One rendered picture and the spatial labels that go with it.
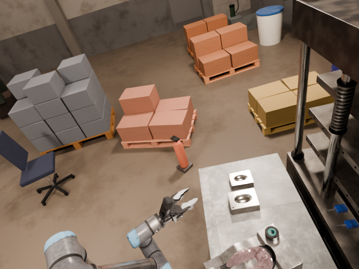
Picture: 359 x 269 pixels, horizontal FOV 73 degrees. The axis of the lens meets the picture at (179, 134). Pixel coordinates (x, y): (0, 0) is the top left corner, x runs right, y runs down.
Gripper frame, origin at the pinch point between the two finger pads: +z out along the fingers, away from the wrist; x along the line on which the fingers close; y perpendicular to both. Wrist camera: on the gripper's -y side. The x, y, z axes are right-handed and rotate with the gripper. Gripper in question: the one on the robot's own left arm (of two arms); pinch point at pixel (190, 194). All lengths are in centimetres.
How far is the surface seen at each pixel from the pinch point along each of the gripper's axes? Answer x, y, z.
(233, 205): -6, 60, 33
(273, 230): 26, 48, 35
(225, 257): 17, 57, 4
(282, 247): 35, 50, 32
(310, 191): 21, 64, 84
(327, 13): -1, -56, 86
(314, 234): 41, 60, 57
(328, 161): 23, 26, 84
